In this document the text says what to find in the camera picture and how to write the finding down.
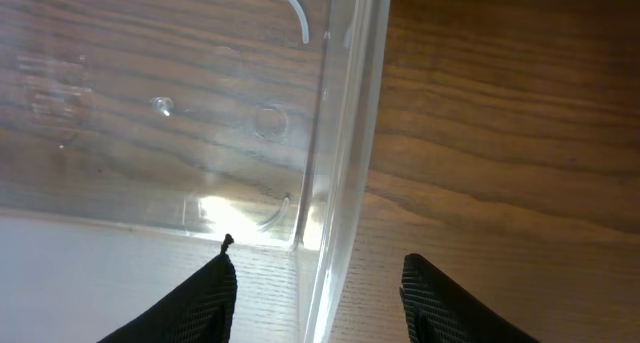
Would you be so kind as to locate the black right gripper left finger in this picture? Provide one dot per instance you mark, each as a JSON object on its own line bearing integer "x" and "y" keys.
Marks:
{"x": 199, "y": 310}

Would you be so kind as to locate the clear plastic container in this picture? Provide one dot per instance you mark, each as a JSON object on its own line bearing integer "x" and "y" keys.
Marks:
{"x": 137, "y": 134}

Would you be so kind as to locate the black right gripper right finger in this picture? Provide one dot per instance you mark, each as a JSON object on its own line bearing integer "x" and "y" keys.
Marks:
{"x": 438, "y": 310}

